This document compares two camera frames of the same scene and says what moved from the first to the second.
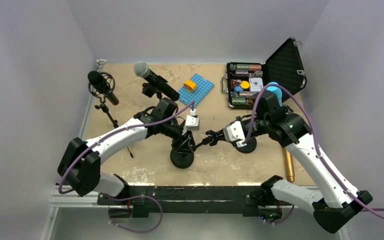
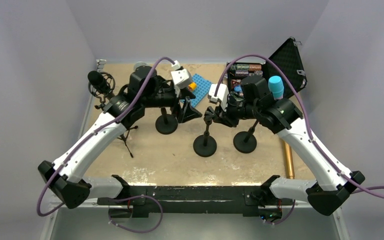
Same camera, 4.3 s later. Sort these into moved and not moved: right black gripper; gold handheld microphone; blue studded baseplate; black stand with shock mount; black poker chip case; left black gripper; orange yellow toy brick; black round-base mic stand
Moved: left black gripper; black round-base mic stand; right black gripper
Not moved: orange yellow toy brick; black stand with shock mount; black poker chip case; gold handheld microphone; blue studded baseplate
